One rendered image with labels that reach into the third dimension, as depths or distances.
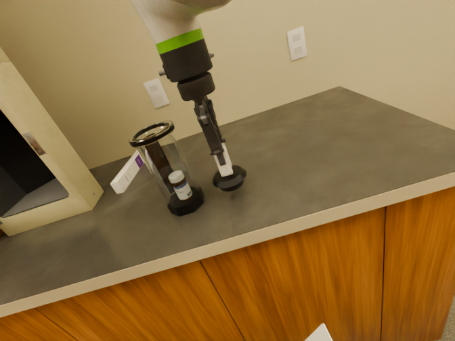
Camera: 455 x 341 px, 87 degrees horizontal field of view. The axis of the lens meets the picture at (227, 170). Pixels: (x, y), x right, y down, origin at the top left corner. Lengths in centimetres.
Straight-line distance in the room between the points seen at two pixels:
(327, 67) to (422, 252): 79
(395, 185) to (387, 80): 86
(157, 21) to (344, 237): 61
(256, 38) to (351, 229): 81
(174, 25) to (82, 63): 77
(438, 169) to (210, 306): 64
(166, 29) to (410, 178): 55
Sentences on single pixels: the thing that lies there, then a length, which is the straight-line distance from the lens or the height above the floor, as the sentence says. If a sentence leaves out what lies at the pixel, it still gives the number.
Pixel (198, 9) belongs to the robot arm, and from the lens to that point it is 42.
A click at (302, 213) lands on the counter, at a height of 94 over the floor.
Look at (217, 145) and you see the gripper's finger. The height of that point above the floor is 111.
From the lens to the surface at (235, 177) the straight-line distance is 58.
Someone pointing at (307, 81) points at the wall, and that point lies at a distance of 120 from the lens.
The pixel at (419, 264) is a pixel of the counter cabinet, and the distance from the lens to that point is 89.
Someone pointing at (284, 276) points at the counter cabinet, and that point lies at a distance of 71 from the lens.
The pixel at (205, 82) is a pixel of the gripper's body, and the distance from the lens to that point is 50.
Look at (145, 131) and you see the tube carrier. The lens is 63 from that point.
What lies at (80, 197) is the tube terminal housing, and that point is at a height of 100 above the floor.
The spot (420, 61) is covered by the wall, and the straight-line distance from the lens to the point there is 147.
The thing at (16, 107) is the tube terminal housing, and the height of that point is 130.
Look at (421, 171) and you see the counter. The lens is 64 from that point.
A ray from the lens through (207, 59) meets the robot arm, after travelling 50.
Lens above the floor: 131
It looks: 30 degrees down
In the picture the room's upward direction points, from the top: 20 degrees counter-clockwise
